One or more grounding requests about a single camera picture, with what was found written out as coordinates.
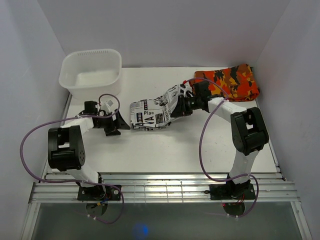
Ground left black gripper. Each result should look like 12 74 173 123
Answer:
95 108 131 136

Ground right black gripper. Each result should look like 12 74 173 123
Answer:
170 94 201 118

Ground newspaper print trousers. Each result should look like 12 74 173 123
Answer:
130 84 182 131

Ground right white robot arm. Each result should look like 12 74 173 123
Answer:
171 81 269 200

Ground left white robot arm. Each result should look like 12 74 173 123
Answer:
48 100 131 200

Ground orange camouflage folded trousers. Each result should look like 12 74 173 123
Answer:
189 63 260 102

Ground white plastic basket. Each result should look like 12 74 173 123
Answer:
58 49 122 100

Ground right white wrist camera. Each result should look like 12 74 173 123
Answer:
180 80 194 98

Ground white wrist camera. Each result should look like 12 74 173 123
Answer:
101 100 118 115
180 80 194 98

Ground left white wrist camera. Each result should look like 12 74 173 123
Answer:
101 100 118 115

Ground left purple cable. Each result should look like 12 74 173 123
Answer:
20 93 125 225

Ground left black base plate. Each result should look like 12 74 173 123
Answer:
76 185 121 201

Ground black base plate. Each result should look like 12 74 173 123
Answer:
207 182 256 200
76 185 121 201

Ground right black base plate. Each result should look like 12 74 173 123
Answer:
207 182 256 200

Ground aluminium rail frame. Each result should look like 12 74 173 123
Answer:
21 94 313 240

